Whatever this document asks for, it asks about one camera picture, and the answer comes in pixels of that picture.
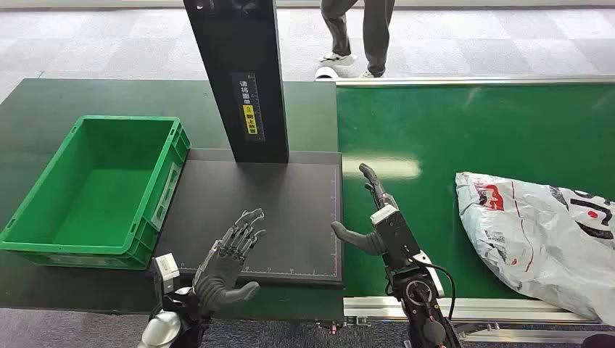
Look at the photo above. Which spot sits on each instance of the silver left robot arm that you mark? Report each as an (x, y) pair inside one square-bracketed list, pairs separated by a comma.
[(161, 331)]

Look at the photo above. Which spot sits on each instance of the black inbound scanner machine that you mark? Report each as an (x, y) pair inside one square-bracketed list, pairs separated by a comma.
[(288, 211)]

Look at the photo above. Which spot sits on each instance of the grey plastic mailer package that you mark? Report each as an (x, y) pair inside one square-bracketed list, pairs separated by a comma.
[(538, 240)]

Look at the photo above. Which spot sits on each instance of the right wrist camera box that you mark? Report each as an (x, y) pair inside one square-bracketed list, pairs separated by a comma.
[(396, 235)]

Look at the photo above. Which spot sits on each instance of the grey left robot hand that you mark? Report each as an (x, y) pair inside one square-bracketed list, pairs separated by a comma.
[(221, 274)]

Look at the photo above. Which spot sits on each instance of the person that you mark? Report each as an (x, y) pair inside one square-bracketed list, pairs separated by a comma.
[(377, 29)]

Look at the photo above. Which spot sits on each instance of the green conveyor belt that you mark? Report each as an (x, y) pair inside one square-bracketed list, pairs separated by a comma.
[(432, 125)]

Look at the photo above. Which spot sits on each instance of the black yellow label sticker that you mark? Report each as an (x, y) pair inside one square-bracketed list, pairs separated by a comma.
[(249, 120)]

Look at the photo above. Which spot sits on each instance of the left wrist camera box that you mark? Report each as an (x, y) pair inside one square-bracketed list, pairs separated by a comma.
[(166, 271)]

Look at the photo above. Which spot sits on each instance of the green plastic crate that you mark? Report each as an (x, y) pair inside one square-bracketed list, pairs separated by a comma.
[(96, 201)]

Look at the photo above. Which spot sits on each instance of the aluminium conveyor frame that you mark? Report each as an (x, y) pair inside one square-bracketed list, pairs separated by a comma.
[(480, 80)]

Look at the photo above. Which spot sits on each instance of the black round object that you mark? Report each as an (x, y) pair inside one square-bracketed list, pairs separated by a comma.
[(598, 342)]

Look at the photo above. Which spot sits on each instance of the dark green table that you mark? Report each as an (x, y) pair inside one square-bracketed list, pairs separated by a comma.
[(144, 96)]

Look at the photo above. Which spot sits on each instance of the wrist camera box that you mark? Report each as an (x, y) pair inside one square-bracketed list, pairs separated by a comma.
[(396, 235), (166, 271)]

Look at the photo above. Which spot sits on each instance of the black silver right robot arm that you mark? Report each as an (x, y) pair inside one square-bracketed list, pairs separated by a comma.
[(423, 298)]

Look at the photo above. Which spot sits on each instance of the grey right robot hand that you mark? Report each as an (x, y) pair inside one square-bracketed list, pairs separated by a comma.
[(367, 242)]

